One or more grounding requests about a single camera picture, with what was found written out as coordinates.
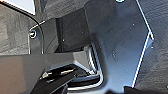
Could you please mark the white wardrobe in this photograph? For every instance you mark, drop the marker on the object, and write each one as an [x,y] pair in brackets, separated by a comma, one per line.
[23,5]

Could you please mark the black robot torso block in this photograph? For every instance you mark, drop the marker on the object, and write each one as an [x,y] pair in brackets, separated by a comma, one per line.
[71,33]

